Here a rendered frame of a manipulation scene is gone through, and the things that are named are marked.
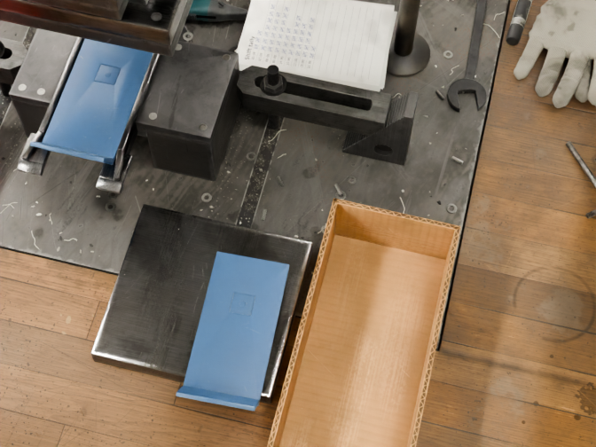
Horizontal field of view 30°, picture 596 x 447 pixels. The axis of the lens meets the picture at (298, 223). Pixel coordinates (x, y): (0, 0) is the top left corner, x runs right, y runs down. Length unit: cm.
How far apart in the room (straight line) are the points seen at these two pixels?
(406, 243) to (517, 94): 22
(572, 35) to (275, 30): 32
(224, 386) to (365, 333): 14
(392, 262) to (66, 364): 32
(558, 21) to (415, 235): 31
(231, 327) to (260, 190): 16
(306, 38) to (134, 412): 41
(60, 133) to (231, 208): 18
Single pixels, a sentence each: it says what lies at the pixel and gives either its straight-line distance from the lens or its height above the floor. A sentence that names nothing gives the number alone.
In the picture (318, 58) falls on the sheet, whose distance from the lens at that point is 114.
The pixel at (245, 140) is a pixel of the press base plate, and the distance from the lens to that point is 114.
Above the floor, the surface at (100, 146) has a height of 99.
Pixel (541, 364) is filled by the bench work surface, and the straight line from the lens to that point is 106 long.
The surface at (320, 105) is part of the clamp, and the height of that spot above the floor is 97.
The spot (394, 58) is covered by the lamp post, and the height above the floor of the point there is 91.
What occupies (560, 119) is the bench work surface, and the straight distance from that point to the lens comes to 119.
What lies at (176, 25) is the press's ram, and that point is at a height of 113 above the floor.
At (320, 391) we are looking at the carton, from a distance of 102.
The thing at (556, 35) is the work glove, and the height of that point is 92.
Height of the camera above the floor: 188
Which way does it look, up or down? 63 degrees down
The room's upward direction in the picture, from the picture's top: 1 degrees clockwise
